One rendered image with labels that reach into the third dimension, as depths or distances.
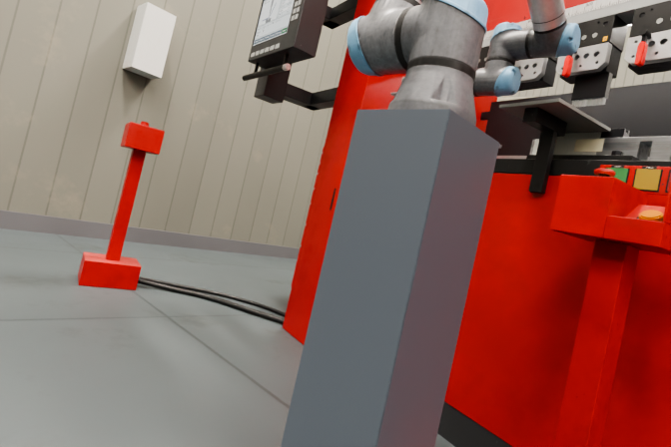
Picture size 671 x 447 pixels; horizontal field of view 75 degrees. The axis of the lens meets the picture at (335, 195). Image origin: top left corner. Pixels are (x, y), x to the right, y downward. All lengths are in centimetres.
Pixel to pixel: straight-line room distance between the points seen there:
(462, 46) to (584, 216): 44
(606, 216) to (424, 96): 45
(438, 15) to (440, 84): 12
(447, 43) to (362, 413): 58
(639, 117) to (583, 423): 130
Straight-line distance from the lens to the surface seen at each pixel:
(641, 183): 114
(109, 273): 237
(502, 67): 126
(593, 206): 99
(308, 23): 201
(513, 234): 137
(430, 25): 78
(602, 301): 102
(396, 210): 66
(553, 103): 126
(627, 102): 209
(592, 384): 104
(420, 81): 73
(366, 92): 197
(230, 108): 416
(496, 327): 138
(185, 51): 399
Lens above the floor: 59
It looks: 2 degrees up
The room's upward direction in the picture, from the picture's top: 13 degrees clockwise
